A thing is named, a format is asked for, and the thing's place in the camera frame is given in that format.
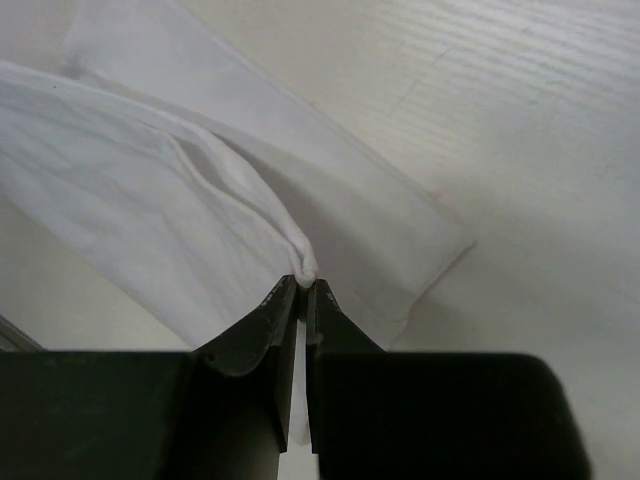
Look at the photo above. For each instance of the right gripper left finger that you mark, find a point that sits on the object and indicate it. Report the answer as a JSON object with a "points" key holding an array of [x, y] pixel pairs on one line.
{"points": [[218, 412]]}

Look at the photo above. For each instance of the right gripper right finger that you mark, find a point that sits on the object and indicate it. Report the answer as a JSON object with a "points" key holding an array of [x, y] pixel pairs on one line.
{"points": [[454, 415]]}

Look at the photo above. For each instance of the white skirt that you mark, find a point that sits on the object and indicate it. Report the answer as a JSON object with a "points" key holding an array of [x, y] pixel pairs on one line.
{"points": [[155, 185]]}

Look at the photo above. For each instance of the aluminium table rail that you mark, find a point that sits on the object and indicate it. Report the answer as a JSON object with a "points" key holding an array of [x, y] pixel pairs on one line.
{"points": [[12, 339]]}

